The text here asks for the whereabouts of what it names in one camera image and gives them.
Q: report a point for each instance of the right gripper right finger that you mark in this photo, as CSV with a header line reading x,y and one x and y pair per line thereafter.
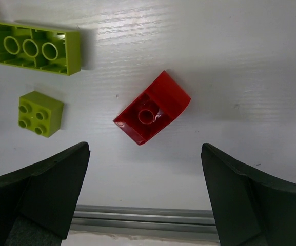
x,y
250,207

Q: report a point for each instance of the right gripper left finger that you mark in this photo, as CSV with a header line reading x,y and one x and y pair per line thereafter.
x,y
37,202

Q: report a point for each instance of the green 2x2 lego right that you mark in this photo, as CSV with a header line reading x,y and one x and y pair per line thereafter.
x,y
40,113

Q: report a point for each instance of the front aluminium rail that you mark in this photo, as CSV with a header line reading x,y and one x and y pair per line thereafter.
x,y
178,220

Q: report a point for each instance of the green 2x4 lego brick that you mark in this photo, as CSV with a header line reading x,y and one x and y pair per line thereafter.
x,y
41,48

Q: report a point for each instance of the red curved lego brick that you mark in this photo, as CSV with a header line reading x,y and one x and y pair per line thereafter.
x,y
153,110

